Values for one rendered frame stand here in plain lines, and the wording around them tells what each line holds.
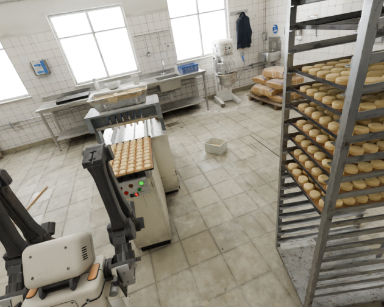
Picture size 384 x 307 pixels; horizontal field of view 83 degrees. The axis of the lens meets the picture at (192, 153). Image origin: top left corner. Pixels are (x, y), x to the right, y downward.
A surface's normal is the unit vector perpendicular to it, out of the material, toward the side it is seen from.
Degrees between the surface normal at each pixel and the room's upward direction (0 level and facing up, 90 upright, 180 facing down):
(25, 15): 90
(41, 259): 48
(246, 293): 0
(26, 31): 90
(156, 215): 90
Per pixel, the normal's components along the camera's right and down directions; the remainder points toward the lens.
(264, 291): -0.16, -0.85
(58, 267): 0.04, -0.22
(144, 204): 0.20, 0.47
